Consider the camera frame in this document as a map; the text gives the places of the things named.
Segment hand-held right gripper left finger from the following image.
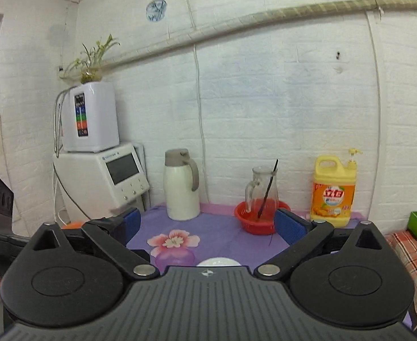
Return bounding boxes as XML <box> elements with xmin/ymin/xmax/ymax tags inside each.
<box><xmin>27</xmin><ymin>207</ymin><xmax>160</xmax><ymax>280</ymax></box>

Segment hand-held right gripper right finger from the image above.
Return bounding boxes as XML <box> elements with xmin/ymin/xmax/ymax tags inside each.
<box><xmin>254</xmin><ymin>207</ymin><xmax>391</xmax><ymax>280</ymax></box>

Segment white bowl with red pattern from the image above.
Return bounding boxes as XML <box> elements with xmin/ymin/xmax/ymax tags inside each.
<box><xmin>196</xmin><ymin>257</ymin><xmax>243</xmax><ymax>268</ymax></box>

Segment red plastic basket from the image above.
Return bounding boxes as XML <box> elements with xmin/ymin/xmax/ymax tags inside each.
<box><xmin>234</xmin><ymin>201</ymin><xmax>292</xmax><ymax>236</ymax></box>

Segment black stirring stick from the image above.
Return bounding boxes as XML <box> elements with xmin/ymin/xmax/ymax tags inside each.
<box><xmin>257</xmin><ymin>159</ymin><xmax>279</xmax><ymax>219</ymax></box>

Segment glass pitcher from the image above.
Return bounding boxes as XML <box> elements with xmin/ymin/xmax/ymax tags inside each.
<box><xmin>245</xmin><ymin>166</ymin><xmax>279</xmax><ymax>221</ymax></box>

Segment yellow detergent bottle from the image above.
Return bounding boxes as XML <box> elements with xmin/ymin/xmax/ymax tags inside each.
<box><xmin>310</xmin><ymin>148</ymin><xmax>364</xmax><ymax>228</ymax></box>

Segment pink plastic cup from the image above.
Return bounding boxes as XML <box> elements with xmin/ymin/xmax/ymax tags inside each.
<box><xmin>155</xmin><ymin>247</ymin><xmax>197</xmax><ymax>274</ymax></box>

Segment white thermos jug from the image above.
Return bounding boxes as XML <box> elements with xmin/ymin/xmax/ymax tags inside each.
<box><xmin>164</xmin><ymin>148</ymin><xmax>201</xmax><ymax>221</ymax></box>

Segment white appliance with screen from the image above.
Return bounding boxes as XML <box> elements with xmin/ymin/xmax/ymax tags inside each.
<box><xmin>53</xmin><ymin>142</ymin><xmax>150</xmax><ymax>224</ymax></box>

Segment purple floral tablecloth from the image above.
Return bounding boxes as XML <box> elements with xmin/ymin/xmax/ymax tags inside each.
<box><xmin>125</xmin><ymin>202</ymin><xmax>367</xmax><ymax>274</ymax></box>

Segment white water purifier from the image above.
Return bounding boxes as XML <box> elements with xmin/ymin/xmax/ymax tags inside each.
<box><xmin>54</xmin><ymin>81</ymin><xmax>120</xmax><ymax>153</ymax></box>

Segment red plaid tablecloth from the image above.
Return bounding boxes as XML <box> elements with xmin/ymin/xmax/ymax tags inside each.
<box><xmin>384</xmin><ymin>230</ymin><xmax>417</xmax><ymax>338</ymax></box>

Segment green potted plant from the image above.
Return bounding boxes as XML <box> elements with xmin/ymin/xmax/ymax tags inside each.
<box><xmin>58</xmin><ymin>35</ymin><xmax>121</xmax><ymax>85</ymax></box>

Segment beige wrapped pipe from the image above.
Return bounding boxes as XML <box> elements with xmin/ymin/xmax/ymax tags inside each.
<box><xmin>102</xmin><ymin>0</ymin><xmax>417</xmax><ymax>70</ymax></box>

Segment black appliance cable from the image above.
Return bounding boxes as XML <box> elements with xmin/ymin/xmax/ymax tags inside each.
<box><xmin>54</xmin><ymin>165</ymin><xmax>92</xmax><ymax>221</ymax></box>

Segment flexible metal hose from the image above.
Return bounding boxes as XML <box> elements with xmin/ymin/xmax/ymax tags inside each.
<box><xmin>53</xmin><ymin>89</ymin><xmax>69</xmax><ymax>157</ymax></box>

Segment white wall cable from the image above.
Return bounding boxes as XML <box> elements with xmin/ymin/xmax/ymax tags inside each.
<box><xmin>351</xmin><ymin>0</ymin><xmax>387</xmax><ymax>214</ymax></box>
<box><xmin>183</xmin><ymin>0</ymin><xmax>208</xmax><ymax>205</ymax></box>

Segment small round wall decoration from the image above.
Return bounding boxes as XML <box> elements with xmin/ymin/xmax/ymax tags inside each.
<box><xmin>145</xmin><ymin>0</ymin><xmax>167</xmax><ymax>23</ymax></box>

